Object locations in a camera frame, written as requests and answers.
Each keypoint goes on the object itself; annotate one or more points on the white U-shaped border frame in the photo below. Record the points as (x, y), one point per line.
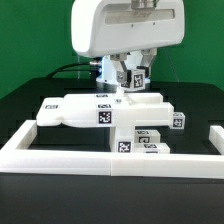
(150, 160)

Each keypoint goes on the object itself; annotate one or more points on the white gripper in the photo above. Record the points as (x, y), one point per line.
(115, 27)

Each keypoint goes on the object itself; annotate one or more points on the white chair seat part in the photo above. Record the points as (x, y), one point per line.
(121, 139)

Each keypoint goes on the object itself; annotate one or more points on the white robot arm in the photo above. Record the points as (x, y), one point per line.
(108, 74)

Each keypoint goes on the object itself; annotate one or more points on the white chair back part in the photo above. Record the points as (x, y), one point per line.
(106, 110)

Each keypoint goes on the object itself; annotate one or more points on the small tagged white cube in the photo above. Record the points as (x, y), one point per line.
(135, 80)
(178, 120)

